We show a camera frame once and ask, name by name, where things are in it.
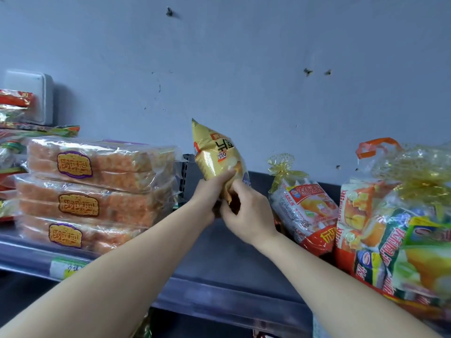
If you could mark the person's left hand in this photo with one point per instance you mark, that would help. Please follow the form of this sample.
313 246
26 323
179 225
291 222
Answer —
203 198

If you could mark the person's right hand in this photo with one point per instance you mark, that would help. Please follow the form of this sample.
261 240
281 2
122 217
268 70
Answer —
252 216

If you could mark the person's right thumb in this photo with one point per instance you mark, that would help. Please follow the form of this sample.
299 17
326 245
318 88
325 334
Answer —
226 210

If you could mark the person's left thumb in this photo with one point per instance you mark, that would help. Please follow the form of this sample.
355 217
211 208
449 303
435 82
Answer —
224 178

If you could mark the yellow snack bag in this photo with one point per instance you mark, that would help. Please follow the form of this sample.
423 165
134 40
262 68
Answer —
215 154

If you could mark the person's left forearm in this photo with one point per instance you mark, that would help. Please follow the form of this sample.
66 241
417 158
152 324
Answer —
105 288

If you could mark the person's right forearm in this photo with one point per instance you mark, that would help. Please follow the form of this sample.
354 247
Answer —
334 295

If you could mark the grey metal shelf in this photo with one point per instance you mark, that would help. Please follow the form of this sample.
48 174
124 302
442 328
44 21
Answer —
232 263

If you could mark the snack bag with gold bow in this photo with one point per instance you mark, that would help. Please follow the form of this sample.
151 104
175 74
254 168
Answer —
306 211

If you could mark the clear orange cake packet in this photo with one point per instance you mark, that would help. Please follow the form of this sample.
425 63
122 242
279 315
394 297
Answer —
95 235
116 207
116 161

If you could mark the red yellow snack multipack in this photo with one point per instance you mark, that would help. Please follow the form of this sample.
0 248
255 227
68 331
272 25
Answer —
356 221

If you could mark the green white price label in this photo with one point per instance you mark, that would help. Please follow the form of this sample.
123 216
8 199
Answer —
65 268

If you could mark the green snack bag gold ribbon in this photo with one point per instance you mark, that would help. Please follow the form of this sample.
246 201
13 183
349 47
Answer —
419 242

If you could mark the pile of red snack packets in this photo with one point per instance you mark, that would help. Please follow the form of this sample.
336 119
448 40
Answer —
12 144

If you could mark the grey perforated shelf bracket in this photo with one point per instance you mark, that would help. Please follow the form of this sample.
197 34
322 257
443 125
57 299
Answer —
185 179

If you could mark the white wall box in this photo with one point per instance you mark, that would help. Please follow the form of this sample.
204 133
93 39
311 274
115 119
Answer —
38 98

